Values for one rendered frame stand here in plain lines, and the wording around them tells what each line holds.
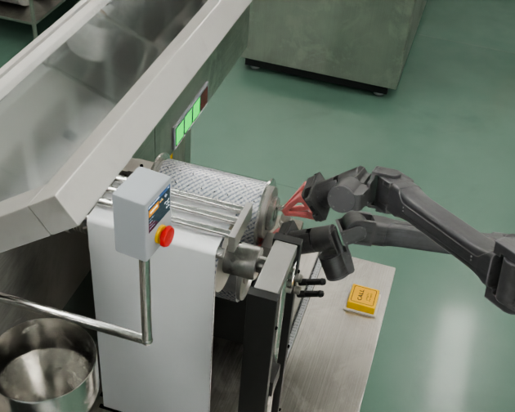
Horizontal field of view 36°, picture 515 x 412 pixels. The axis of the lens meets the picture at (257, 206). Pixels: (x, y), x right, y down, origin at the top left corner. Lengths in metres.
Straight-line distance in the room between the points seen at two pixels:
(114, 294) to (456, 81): 3.70
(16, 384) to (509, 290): 0.77
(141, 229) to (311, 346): 0.97
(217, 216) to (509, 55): 4.15
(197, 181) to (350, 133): 2.64
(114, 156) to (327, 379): 1.29
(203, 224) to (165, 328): 0.25
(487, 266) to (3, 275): 0.81
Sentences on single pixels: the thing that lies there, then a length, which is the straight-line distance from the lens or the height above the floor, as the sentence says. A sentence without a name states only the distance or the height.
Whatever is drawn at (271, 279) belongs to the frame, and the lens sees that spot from 1.29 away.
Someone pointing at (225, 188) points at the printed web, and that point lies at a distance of 1.68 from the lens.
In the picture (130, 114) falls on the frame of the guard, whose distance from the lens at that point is 0.67.
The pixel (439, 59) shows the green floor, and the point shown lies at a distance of 5.16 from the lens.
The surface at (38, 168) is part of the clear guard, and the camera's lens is 0.73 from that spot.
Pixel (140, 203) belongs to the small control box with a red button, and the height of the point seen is 1.71.
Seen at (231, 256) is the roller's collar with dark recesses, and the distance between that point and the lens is 1.44.
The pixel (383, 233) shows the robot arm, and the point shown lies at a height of 1.20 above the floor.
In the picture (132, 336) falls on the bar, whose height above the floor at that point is 1.42.
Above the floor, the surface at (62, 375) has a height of 1.43.
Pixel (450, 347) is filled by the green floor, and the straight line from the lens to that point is 3.25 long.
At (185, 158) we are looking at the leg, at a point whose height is 0.74.
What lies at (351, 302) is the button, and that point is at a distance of 2.00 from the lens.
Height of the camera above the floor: 2.34
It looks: 39 degrees down
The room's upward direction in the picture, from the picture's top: 5 degrees clockwise
